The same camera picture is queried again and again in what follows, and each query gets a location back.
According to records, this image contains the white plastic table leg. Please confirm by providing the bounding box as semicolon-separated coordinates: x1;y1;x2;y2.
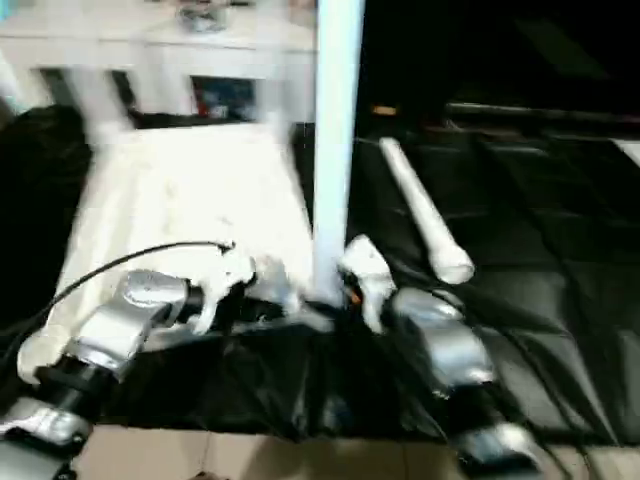
309;0;367;307
255;72;309;153
377;137;477;287
68;62;137;151

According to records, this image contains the white plastic table top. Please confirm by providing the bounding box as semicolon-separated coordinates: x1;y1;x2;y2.
18;125;337;383

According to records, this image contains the black work mat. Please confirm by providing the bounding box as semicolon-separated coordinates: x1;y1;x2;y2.
0;100;640;446

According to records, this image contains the dark low shelf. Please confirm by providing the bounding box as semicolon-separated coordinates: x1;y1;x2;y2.
444;100;640;129

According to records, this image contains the white cabinet with glass doors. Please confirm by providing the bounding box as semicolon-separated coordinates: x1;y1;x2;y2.
0;0;323;123

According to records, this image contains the shiny ornament on cabinet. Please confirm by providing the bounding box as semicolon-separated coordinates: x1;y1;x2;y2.
178;0;229;33

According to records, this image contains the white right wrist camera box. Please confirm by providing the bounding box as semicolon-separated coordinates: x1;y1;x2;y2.
337;234;397;337

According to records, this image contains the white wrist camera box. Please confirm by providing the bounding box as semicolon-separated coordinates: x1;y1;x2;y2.
337;234;397;337
188;244;260;337

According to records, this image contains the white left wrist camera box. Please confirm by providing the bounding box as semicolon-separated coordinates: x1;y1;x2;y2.
188;244;260;337

